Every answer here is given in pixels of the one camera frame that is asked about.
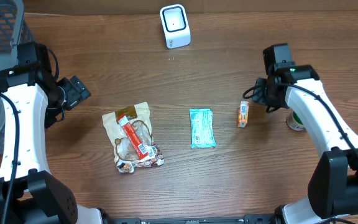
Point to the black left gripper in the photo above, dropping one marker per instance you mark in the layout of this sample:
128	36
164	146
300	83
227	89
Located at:
75	92

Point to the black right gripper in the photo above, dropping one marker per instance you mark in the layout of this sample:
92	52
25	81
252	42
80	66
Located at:
260	91

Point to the orange small box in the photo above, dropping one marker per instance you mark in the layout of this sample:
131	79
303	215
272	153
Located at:
243	114

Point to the green lid jar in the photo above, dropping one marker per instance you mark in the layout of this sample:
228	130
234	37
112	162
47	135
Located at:
294	122

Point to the red stick packet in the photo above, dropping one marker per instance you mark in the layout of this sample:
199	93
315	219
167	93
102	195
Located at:
140	149

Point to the teal tissue packet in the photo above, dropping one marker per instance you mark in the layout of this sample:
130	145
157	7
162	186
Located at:
202	128

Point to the beige snack pouch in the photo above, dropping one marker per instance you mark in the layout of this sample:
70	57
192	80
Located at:
125	157

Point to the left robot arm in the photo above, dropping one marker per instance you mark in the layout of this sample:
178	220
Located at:
34	98

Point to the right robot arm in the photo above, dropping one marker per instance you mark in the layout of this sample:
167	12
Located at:
333	188

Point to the white barcode scanner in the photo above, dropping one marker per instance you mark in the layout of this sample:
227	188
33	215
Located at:
175	26

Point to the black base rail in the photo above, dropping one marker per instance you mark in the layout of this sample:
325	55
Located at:
246	219

